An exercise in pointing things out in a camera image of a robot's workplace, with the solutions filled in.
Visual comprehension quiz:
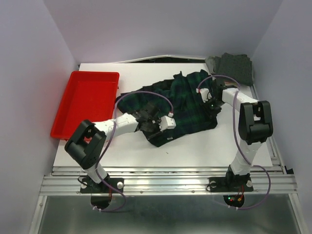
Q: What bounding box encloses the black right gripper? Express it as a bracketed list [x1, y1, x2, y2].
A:
[199, 97, 225, 121]

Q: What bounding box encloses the green plaid skirt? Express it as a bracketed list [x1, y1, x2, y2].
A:
[117, 70, 217, 147]

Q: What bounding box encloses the grey dotted skirt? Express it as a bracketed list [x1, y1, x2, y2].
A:
[214, 53, 254, 86]

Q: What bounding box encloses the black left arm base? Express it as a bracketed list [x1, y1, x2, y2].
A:
[78, 176, 124, 194]

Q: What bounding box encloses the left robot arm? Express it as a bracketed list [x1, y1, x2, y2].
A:
[64, 102, 160, 192]

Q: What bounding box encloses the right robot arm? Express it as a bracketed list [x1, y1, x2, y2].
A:
[196, 75, 273, 190]

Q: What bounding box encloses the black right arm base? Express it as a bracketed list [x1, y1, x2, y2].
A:
[206, 177, 254, 193]

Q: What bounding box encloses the folded pink patterned skirt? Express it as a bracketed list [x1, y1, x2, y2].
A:
[225, 81, 240, 88]

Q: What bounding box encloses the folded light grey skirt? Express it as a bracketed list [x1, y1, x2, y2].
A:
[205, 56, 221, 75]

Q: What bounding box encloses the red plastic tray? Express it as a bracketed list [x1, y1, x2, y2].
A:
[50, 71, 119, 140]

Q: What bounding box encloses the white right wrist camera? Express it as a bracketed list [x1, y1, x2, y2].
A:
[198, 88, 212, 103]

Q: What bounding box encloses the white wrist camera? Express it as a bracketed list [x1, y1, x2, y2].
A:
[198, 88, 212, 103]
[159, 116, 176, 131]

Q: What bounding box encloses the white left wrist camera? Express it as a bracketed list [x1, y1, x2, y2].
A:
[159, 116, 176, 131]

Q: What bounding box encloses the aluminium frame rail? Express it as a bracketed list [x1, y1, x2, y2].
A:
[39, 166, 297, 196]

